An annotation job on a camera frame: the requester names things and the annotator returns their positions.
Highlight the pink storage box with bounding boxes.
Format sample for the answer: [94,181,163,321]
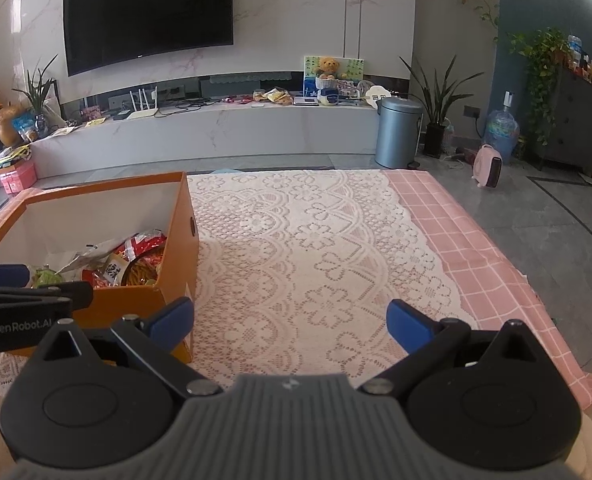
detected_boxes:
[0,161,38,196]

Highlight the dark grey cabinet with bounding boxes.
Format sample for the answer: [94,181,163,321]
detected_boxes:
[538,67,592,176]

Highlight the trailing green plant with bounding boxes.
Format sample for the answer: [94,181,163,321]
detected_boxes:
[508,27,574,146]

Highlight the pink checked tablecloth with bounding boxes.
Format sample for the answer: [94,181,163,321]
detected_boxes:
[0,169,592,406]

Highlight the white router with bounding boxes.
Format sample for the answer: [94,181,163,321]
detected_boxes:
[127,89,159,121]

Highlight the white marble TV console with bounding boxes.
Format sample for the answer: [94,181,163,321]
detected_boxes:
[28,100,381,181]

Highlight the grey-blue trash can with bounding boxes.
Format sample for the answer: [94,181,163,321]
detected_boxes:
[375,97,424,170]

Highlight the dark foil snack packet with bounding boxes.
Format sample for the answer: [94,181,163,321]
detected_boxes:
[51,242,111,277]

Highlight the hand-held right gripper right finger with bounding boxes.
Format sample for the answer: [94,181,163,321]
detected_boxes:
[357,299,546,396]

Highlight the orange cardboard box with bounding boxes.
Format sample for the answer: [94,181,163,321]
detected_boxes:
[0,171,200,363]

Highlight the long-leaf potted plant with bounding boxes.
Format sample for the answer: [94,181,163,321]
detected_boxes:
[400,55,484,158]

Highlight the yellow snack packets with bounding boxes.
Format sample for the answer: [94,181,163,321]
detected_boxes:
[252,88,294,107]

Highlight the pink space heater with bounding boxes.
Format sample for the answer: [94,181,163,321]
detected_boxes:
[472,144,504,188]

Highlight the blue water jug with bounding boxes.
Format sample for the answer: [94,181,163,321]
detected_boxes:
[483,90,520,161]

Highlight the black television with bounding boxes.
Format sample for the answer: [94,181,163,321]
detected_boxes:
[62,0,235,77]

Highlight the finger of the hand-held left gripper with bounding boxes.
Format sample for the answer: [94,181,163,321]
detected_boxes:
[0,281,94,311]
[0,262,31,288]

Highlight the red label braised snack packet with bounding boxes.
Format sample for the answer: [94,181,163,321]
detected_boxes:
[93,254,127,288]

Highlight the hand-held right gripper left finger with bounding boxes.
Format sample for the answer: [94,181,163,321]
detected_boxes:
[41,297,224,397]

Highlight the row of bottles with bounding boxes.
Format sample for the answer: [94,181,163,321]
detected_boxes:
[566,35,592,88]

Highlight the red crinkled snack bag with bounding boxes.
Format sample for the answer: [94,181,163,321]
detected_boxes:
[125,230,168,263]

